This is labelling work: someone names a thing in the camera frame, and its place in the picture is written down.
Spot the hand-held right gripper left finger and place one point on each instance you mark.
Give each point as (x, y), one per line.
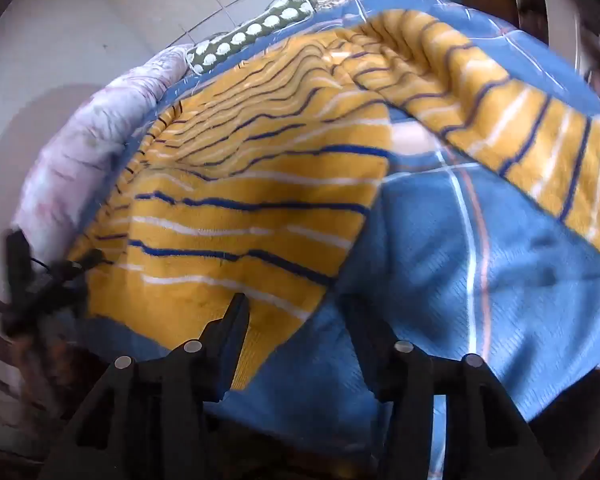
(230, 340)

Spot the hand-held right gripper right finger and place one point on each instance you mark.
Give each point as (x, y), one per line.
(377, 355)

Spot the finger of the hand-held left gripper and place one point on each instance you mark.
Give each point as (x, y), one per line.
(82, 262)

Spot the yellow striped towel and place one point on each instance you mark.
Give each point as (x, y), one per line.
(240, 195)

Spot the blue plaid bed sheet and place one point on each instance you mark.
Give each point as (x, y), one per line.
(430, 270)

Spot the pink floral blanket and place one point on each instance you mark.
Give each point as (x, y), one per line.
(90, 135)

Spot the green bolster pillow white print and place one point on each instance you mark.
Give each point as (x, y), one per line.
(260, 25)

